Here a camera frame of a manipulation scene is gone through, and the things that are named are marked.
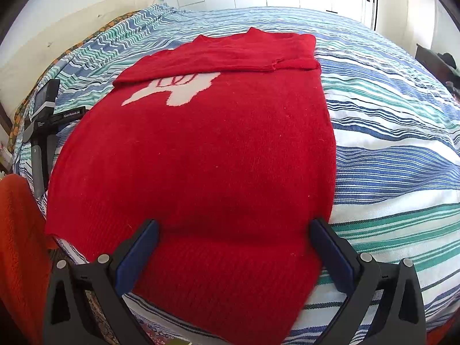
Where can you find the cream pillow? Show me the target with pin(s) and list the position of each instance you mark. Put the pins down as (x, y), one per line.
(54, 36)

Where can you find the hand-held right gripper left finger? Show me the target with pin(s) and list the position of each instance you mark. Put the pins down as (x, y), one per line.
(138, 258)

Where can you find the dark wooden dresser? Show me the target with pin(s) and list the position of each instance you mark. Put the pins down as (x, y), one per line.
(426, 55)

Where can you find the pile of clothes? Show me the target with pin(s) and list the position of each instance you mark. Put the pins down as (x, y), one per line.
(449, 68)

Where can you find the blue green striped blanket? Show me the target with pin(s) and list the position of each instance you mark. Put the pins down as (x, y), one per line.
(388, 151)

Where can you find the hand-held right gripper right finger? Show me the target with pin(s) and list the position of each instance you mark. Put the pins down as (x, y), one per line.
(330, 262)

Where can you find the orange patterned bed sheet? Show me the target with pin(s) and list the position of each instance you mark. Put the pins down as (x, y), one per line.
(19, 122)

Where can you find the red sweater with white dog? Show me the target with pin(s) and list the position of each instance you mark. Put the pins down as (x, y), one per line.
(201, 158)

